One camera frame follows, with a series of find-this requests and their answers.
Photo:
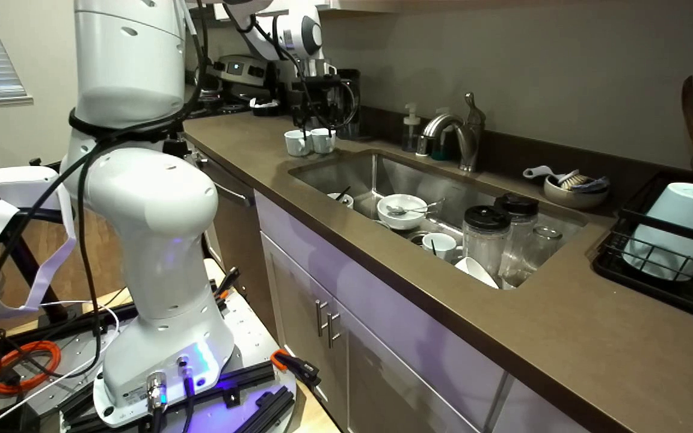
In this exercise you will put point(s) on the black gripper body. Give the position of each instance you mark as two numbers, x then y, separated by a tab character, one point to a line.
325	95

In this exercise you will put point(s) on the small white cup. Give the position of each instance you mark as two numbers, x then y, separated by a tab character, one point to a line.
324	143

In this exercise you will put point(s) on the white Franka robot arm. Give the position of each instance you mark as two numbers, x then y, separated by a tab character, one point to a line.
162	241

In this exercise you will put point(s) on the stainless steel sink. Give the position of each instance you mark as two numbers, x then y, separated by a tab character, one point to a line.
380	172

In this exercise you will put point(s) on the white cup with coffee residue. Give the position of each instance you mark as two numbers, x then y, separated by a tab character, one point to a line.
438	247

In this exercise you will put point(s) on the clear glass in sink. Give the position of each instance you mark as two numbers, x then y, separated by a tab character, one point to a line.
523	241

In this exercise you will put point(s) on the light blue cup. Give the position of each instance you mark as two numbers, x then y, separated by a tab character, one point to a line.
684	213

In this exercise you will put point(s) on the small white plate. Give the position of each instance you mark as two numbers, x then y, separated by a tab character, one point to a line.
340	197

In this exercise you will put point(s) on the clear soap dispenser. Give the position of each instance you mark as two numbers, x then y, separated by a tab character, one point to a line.
413	135

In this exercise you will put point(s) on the silver coffee machine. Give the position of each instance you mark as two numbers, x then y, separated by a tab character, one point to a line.
242	75

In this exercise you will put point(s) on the metal spoon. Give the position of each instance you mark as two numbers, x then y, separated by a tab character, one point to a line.
395	210

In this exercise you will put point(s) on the white bowl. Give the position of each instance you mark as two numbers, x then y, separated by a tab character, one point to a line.
398	221

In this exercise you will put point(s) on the dark built-in dishwasher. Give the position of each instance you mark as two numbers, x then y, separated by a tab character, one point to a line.
240	232

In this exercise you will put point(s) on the brushed metal faucet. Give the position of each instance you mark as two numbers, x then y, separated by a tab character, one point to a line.
473	133

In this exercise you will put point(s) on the orange and black tool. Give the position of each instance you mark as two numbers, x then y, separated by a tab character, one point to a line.
228	284
300	369

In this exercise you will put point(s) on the white plastic scoop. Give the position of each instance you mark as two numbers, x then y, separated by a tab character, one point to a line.
535	172

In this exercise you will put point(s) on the large white plate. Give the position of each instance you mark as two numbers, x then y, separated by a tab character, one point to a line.
476	275

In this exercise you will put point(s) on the grey bowl with utensils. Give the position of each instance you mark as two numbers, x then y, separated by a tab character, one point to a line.
576	192

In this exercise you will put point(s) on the wooden board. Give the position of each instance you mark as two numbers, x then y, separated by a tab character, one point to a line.
315	413

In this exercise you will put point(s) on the white plastic panel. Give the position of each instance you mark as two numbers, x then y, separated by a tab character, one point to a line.
17	184

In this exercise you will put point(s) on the black stand leg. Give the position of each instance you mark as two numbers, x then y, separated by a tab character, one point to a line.
22	254

